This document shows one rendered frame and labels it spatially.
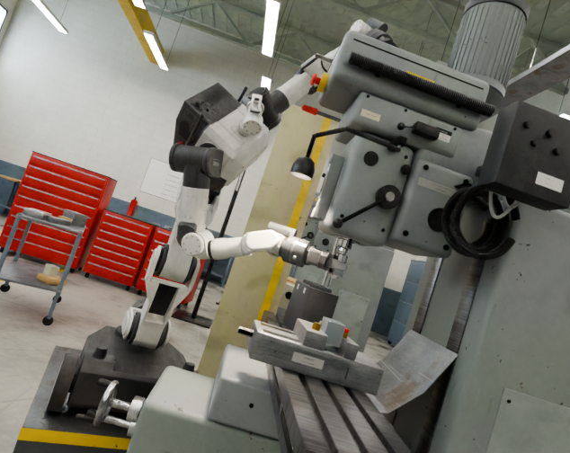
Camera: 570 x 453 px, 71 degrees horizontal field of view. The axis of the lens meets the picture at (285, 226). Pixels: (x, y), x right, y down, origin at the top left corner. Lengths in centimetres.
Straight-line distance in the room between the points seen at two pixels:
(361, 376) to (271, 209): 203
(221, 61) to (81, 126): 389
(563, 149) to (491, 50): 47
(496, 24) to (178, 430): 151
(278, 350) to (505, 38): 117
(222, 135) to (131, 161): 940
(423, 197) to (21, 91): 1148
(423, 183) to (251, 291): 198
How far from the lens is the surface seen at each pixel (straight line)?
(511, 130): 110
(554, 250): 131
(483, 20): 155
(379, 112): 124
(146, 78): 1130
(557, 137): 116
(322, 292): 152
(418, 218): 122
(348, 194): 118
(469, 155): 134
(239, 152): 142
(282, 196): 298
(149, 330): 187
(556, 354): 134
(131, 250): 603
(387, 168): 123
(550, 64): 453
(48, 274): 410
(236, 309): 300
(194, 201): 134
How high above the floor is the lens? 120
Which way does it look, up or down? 4 degrees up
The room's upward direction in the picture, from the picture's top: 18 degrees clockwise
